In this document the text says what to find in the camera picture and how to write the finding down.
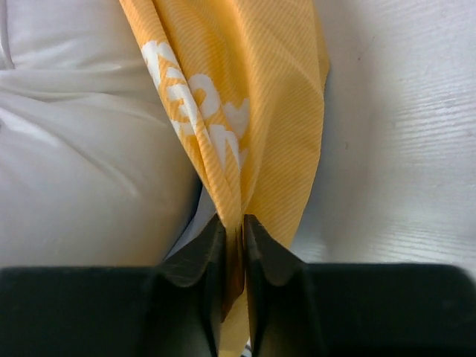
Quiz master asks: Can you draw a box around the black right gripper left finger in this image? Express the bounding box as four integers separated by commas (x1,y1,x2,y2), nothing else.
1,217,225,356

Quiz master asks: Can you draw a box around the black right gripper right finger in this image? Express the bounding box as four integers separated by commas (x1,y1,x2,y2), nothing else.
244,215,475,356

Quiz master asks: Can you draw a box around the white pillow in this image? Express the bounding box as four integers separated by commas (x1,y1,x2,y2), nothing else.
1,1,214,266

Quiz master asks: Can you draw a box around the yellow and blue Mickey pillowcase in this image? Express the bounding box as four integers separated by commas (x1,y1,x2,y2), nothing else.
121,1,329,356

